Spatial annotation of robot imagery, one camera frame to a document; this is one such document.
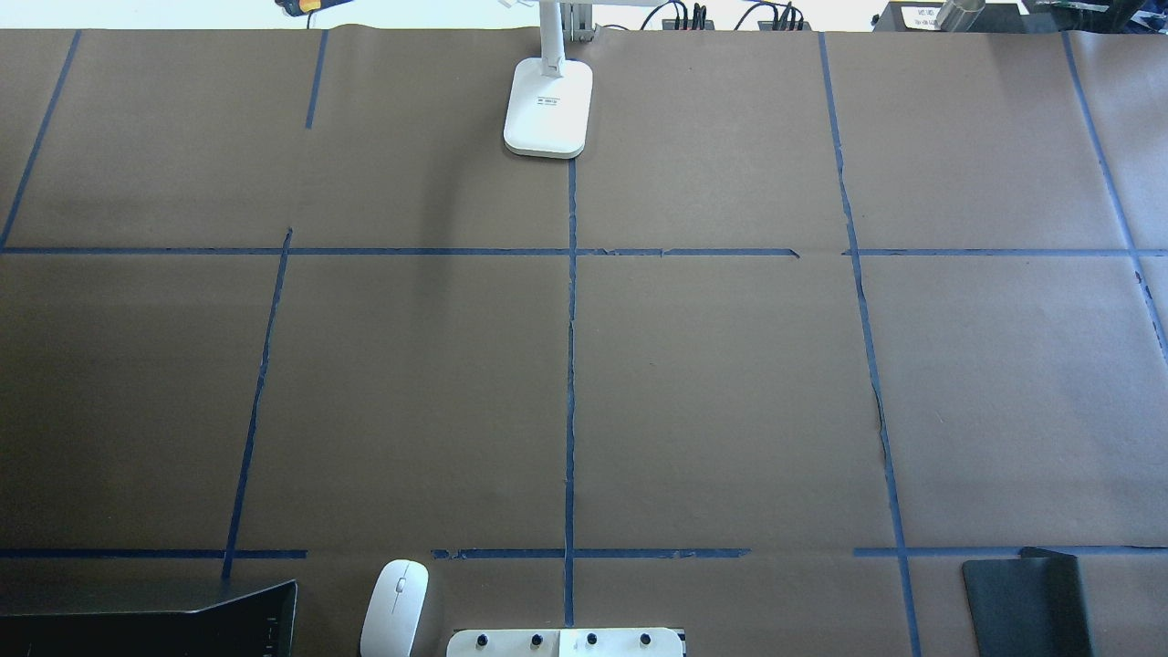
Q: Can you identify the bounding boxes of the black mouse pad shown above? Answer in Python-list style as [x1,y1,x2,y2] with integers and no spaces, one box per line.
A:
[961,547,1097,656]

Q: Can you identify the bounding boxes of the silver metal cylinder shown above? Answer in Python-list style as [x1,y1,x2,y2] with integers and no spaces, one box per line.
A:
[933,0,987,33]

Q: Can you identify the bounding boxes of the grey laptop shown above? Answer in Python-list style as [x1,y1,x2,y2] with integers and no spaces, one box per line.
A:
[1,579,297,656]

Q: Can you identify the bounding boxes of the black box with cylinder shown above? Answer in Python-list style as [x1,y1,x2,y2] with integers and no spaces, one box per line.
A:
[871,1,1027,34]

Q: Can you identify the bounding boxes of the black usb hub near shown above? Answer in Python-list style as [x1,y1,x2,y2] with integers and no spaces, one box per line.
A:
[734,1,809,32]

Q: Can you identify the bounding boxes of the white computer mouse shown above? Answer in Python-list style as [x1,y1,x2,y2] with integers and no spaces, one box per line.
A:
[359,558,430,656]

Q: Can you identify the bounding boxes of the black usb hub far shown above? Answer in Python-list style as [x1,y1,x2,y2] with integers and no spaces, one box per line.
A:
[638,1,716,32]

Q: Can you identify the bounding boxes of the black usb hub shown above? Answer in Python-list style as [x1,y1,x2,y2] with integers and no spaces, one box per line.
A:
[734,1,809,32]
[638,1,716,32]

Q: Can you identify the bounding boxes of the brown paper table cover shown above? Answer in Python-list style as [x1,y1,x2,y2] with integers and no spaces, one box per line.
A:
[4,26,1164,656]

